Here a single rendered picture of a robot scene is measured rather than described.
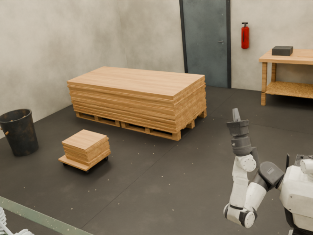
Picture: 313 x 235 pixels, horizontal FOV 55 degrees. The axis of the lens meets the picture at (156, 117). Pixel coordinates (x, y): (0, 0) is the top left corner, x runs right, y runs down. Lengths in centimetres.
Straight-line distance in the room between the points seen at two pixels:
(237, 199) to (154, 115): 343
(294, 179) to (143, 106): 354
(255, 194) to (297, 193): 19
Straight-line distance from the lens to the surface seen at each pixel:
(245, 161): 143
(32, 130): 529
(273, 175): 164
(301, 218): 169
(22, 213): 73
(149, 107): 478
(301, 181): 161
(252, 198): 158
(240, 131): 143
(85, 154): 420
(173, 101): 448
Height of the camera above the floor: 236
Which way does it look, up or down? 25 degrees down
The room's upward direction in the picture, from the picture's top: 7 degrees counter-clockwise
